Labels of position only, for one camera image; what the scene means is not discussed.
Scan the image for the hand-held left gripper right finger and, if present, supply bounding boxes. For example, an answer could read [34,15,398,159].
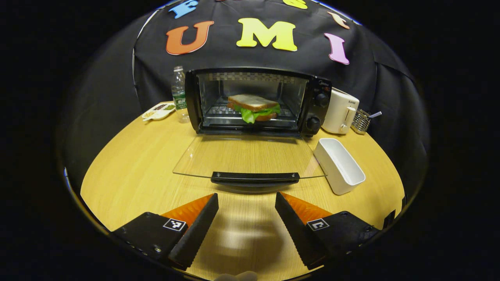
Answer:
[275,192,380,270]

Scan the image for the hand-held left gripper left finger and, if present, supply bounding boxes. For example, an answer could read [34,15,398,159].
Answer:
[111,193,219,270]

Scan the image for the black electric oven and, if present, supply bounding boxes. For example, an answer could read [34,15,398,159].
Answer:
[173,67,332,194]

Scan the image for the lettuce sandwich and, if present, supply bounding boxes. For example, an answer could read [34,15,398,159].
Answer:
[227,94,281,124]

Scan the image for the white rectangular dish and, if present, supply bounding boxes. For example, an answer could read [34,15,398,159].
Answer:
[313,138,366,196]

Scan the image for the white seasoning dish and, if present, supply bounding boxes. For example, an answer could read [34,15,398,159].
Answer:
[141,102,176,122]

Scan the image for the white toaster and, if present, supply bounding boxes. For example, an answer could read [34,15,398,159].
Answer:
[321,88,360,135]

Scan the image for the clear plastic water bottle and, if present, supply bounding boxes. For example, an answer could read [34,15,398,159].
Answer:
[171,66,190,124]

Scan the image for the metal wire utensil holder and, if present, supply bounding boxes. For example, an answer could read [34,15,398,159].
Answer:
[351,109,371,135]

